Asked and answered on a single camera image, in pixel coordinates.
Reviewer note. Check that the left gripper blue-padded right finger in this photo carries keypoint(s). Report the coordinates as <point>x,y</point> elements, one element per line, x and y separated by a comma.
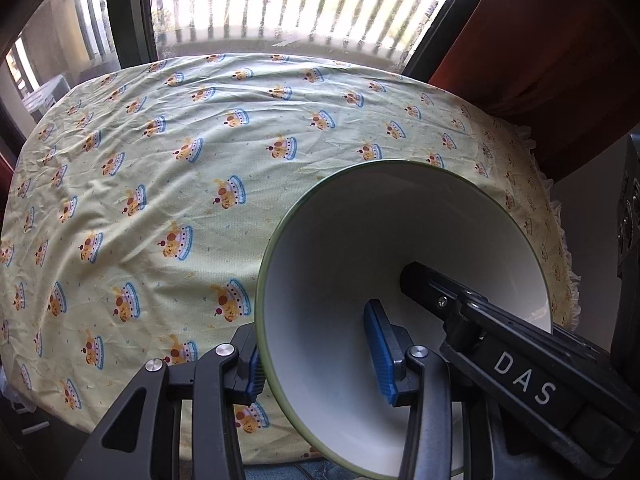
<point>413,376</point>

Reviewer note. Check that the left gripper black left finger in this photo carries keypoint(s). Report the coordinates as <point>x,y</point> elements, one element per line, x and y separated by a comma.
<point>228,375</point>

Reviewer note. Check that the floral bowl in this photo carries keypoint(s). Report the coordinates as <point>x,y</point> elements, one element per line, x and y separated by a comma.
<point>344,243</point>

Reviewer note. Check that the yellow patterned tablecloth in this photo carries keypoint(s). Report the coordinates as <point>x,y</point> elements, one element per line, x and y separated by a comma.
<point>142,202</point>

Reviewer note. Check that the white plastic crate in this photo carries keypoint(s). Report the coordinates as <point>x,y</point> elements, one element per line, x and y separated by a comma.
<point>41,100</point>

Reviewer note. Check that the red curtain right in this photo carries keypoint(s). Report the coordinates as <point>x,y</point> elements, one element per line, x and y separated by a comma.
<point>567,69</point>

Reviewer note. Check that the balcony railing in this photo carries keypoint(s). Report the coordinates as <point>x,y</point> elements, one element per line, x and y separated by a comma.
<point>76,38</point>

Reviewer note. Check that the black window frame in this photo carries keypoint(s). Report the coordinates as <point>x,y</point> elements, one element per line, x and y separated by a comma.
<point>16,123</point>

